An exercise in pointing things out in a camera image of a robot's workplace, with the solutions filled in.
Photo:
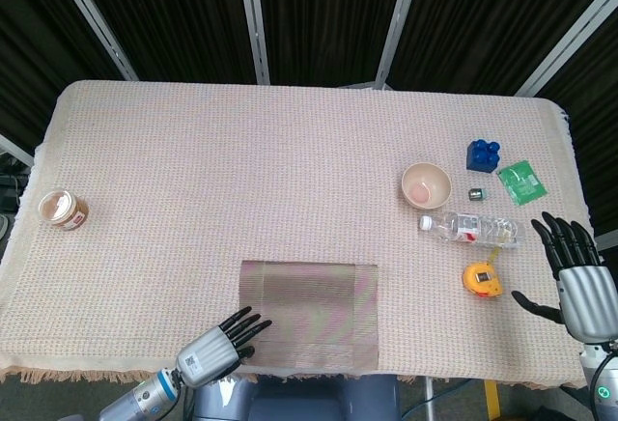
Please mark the pink woven tablecloth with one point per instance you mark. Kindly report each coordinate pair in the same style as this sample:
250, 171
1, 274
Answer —
193, 150

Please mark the yellow tape measure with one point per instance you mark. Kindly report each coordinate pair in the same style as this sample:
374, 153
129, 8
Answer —
480, 281

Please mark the light brown bowl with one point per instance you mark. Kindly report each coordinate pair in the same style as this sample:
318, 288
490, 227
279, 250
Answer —
427, 187

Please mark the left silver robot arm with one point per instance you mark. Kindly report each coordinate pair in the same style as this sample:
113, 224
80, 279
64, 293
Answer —
145, 397

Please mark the small brown jar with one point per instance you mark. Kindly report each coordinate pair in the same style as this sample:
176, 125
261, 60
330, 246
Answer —
63, 211

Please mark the small metal clip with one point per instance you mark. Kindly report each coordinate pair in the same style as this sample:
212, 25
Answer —
476, 194

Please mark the metal table leg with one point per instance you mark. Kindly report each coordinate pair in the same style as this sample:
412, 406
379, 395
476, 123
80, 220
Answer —
428, 399

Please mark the dark pleated curtain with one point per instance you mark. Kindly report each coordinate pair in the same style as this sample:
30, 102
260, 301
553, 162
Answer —
328, 6

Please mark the left black-fingered robot hand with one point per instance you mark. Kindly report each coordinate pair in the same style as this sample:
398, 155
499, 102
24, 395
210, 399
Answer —
207, 356

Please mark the brown woven placemat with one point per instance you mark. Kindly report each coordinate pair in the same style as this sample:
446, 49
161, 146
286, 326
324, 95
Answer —
314, 310

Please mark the clear plastic water bottle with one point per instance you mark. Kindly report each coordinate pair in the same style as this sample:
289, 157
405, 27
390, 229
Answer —
463, 228

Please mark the blue toy building block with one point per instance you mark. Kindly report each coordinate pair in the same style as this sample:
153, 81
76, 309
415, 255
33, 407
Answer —
482, 158

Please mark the right black-fingered robot hand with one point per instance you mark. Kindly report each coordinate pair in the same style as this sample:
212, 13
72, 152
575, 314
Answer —
589, 300

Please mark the white frame post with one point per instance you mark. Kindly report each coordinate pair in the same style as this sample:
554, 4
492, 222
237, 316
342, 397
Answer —
14, 148
256, 20
398, 20
570, 39
92, 15

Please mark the green sachet packet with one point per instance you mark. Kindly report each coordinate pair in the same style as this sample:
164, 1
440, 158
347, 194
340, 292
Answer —
522, 183

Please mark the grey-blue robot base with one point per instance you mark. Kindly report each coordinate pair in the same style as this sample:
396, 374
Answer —
299, 401

